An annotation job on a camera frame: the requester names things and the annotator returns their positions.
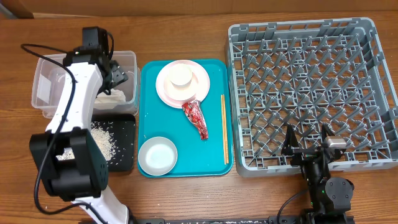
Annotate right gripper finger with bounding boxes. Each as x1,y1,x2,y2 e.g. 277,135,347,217
284,124,299,148
321,123,335,139

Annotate white napkin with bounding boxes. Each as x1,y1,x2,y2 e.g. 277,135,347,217
94,89,126,110

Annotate pile of rice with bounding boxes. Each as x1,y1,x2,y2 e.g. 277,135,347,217
55,121,122,166

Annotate red snack wrapper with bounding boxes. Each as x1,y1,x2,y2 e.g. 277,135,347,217
182,100,209,140

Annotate grey bowl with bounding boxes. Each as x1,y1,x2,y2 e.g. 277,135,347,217
138,136,178,176

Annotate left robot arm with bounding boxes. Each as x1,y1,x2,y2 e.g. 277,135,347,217
29,45,134,223

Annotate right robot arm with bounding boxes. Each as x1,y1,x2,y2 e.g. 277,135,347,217
276,124,355,224

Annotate grey dishwasher rack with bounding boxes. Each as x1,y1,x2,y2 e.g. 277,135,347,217
227,17,397,177

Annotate black plastic tray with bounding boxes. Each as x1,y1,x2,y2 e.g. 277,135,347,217
91,114,136,172

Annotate cream paper cup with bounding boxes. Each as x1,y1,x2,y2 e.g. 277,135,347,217
168,63,193,87

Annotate clear plastic bin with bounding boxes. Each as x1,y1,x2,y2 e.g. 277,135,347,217
31,50,141,119

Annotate pink small bowl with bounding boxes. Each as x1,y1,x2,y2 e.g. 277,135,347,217
164,75,198,101

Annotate teal serving tray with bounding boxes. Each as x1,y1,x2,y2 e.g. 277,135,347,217
137,59,233,177

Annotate pink plate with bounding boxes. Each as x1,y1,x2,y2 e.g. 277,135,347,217
155,60,210,109

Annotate cardboard backdrop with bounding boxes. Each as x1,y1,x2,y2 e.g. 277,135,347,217
1,0,397,18

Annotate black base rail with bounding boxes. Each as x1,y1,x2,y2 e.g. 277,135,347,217
130,215,355,224

